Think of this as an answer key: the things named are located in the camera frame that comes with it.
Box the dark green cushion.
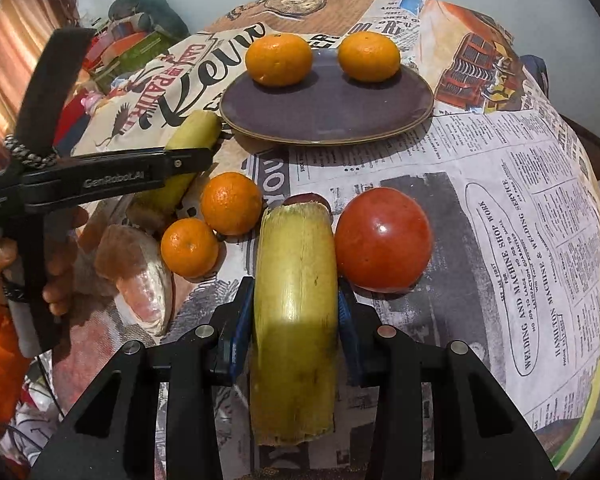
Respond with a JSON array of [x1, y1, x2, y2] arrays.
[[107, 0, 191, 38]]

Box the stack of colourful boxes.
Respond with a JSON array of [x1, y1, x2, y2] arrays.
[[82, 16, 181, 82]]

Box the striped orange curtain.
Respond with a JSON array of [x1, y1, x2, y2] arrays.
[[0, 0, 81, 161]]

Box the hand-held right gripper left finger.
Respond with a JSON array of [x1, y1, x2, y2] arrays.
[[30, 276, 255, 480]]

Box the pink glossy shell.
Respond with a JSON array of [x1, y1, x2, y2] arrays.
[[94, 224, 175, 338]]

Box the newspaper print tablecloth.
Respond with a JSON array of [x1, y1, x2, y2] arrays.
[[70, 0, 600, 480]]

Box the person's left forearm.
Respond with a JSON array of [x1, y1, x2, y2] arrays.
[[0, 266, 37, 461]]

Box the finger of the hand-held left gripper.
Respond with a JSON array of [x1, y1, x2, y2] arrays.
[[150, 146, 214, 190]]

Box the dark chair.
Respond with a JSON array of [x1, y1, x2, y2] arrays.
[[520, 55, 552, 92]]

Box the small dark red fruit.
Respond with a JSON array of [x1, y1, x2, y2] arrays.
[[282, 192, 332, 211]]

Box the person's left hand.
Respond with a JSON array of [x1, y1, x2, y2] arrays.
[[0, 206, 90, 317]]

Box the purple plate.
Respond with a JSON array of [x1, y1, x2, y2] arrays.
[[218, 49, 435, 147]]

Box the yellow-green banana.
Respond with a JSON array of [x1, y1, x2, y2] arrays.
[[132, 110, 223, 213]]

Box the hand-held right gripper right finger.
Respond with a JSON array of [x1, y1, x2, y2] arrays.
[[337, 279, 559, 480]]

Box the red tomato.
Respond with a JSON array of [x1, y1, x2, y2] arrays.
[[334, 187, 434, 294]]

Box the cut yellow banana piece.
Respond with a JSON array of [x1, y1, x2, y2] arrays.
[[250, 202, 341, 447]]

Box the orange mandarin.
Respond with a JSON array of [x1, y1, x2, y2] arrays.
[[338, 31, 401, 82], [200, 172, 264, 237], [244, 32, 314, 87], [160, 218, 221, 279]]

